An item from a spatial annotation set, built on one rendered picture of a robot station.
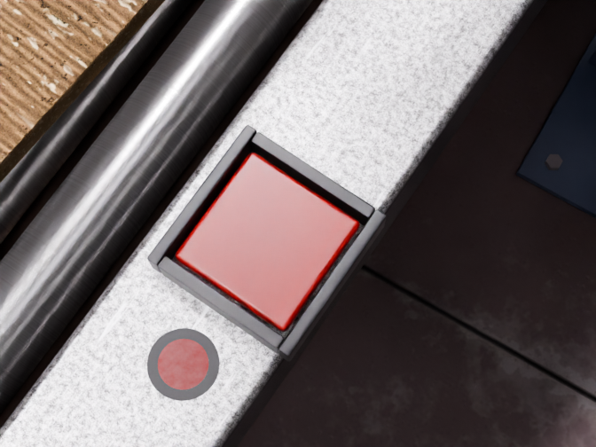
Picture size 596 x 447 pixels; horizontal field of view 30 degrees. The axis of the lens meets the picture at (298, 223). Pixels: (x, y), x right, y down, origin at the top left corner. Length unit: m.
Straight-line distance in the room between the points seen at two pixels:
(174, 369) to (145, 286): 0.04
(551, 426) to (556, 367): 0.07
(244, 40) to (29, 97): 0.10
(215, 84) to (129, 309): 0.11
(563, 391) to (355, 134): 0.96
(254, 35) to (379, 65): 0.06
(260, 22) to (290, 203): 0.10
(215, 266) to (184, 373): 0.05
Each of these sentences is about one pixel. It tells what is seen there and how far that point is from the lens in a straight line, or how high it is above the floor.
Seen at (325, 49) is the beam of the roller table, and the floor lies 0.92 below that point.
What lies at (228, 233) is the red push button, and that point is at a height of 0.93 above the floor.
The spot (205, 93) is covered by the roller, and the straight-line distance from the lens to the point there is 0.53.
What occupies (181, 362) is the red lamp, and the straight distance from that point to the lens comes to 0.49.
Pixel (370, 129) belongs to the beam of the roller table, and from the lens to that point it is 0.52.
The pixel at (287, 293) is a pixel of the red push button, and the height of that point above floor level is 0.93.
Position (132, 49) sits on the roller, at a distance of 0.55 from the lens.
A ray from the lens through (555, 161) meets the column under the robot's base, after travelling 1.49.
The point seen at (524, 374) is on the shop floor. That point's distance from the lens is 1.44.
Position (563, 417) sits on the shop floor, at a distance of 1.44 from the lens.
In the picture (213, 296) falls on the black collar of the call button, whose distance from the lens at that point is 0.48.
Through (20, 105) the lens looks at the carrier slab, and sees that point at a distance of 0.52.
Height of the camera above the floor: 1.40
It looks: 75 degrees down
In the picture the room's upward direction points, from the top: 2 degrees counter-clockwise
